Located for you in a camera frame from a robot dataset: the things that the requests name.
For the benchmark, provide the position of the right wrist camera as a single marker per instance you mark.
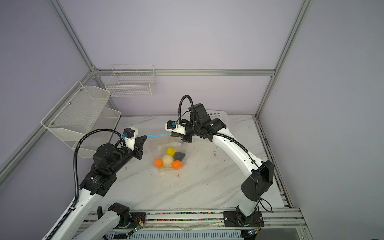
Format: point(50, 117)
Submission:
point(174, 127)

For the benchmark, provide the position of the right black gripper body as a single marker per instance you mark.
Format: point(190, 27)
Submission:
point(191, 129)

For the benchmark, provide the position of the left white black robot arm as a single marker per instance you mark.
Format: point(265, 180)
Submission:
point(88, 194)

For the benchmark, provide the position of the aluminium front rail base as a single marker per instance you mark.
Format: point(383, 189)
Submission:
point(189, 225)

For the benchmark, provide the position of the white mesh two-tier shelf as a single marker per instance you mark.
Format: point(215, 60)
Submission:
point(82, 110)

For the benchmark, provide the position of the white garlic bulb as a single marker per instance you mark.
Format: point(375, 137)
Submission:
point(167, 161)

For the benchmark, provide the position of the white wire wall basket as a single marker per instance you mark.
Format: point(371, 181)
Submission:
point(132, 81)

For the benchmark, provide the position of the clear zip top bag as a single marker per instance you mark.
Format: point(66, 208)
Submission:
point(157, 146)

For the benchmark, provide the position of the white perforated plastic basket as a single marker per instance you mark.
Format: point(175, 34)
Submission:
point(213, 114)

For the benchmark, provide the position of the small yellow lemon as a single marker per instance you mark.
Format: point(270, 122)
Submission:
point(171, 151)

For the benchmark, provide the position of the dark avocado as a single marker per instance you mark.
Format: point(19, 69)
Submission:
point(179, 156)

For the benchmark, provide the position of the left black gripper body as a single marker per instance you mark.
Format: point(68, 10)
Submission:
point(125, 155)

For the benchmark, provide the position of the orange tangerine top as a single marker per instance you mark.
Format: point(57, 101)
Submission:
point(176, 165)

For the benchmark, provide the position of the orange tangerine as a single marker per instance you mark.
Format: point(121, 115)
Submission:
point(176, 165)
point(158, 163)

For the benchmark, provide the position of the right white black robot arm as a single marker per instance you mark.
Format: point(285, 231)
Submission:
point(259, 174)

